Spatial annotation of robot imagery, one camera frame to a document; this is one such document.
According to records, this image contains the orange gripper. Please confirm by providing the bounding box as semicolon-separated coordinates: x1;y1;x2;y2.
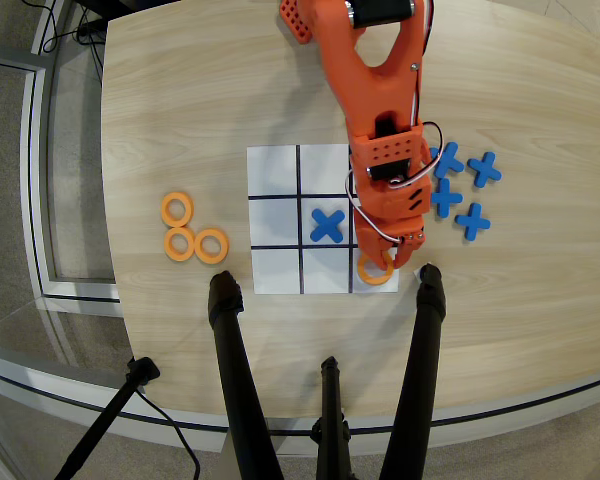
354;174;428;269

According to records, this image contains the orange foam ring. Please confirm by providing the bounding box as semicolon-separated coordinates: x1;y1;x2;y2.
193;227;230;265
162;226;197;262
160;191;196;228
356;248;397;288

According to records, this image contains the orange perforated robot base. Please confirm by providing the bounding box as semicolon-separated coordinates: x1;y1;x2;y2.
278;0;315;46

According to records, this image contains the blue foam cross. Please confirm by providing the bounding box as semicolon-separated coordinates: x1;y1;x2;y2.
454;202;492;242
428;177;465;219
309;208;347;245
466;151;503;189
428;141;466;178

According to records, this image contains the white tic-tac-toe grid paper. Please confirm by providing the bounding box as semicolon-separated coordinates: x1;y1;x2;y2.
246;143;404;296

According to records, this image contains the thin black tripod leg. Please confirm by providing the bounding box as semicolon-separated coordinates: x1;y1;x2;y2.
309;355;354;480

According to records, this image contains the black stand pole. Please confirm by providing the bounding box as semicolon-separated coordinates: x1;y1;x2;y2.
53;356;162;480

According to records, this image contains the black floor cable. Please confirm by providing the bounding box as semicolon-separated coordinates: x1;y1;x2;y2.
38;0;64;55
75;0;106;77

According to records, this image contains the grey metal floor frame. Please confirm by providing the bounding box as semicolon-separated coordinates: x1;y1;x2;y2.
0;42;127;319

